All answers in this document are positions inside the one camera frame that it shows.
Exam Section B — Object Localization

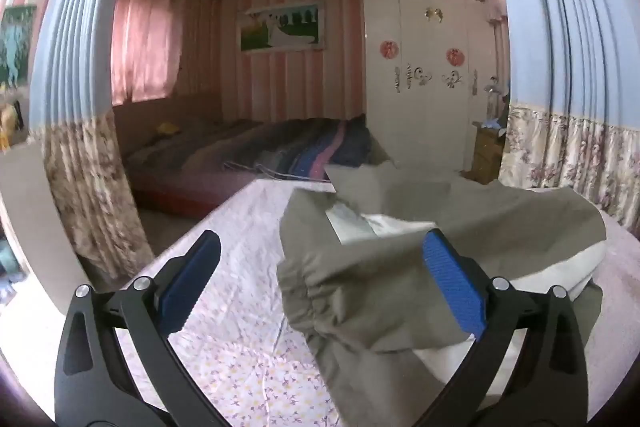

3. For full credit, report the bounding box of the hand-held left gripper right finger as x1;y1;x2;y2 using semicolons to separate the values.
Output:
410;228;590;427

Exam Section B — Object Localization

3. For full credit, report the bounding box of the framed landscape picture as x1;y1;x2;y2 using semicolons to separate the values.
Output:
240;2;327;54

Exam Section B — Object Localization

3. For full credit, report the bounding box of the blue floral curtain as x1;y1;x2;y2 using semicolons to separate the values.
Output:
27;0;156;283
482;0;640;228

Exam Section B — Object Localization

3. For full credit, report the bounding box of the green wall poster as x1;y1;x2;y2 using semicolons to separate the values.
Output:
0;4;38;88

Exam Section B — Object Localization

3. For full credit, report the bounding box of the striped blanket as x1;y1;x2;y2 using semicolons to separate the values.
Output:
125;114;373;180

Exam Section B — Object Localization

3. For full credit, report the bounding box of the wooden nightstand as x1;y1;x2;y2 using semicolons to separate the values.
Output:
470;122;507;185

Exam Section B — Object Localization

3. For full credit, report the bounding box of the white wardrobe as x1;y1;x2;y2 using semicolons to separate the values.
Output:
362;0;501;172

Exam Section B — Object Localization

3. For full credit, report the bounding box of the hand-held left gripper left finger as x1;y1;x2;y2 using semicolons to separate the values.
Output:
54;229;229;427

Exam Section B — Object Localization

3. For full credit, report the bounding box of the pink window curtain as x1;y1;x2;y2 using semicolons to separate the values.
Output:
111;0;183;105

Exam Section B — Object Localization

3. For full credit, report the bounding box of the olive grey jacket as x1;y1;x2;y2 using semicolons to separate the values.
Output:
276;159;608;427

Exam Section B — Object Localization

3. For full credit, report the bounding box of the pink floral bedsheet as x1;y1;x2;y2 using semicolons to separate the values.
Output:
107;179;640;427

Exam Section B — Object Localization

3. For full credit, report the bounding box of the bed with brown headboard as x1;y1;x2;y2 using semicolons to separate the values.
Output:
112;92;373;212

